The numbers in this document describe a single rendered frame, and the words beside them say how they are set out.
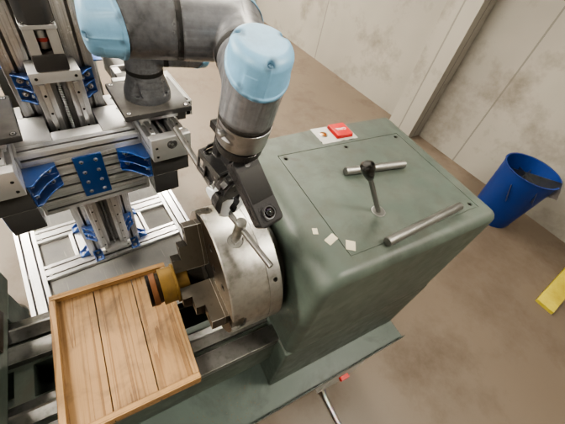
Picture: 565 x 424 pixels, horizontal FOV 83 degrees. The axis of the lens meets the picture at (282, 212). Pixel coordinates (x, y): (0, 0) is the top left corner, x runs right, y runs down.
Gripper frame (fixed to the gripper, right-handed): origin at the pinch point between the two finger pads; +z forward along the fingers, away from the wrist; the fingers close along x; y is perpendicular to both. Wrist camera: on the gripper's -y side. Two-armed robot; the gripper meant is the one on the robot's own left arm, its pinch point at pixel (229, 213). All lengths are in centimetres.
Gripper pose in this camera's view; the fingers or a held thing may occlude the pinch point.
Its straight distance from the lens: 63.6
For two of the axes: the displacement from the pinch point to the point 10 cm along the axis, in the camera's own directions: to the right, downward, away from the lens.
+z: -2.8, 4.7, 8.4
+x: -7.3, 4.6, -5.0
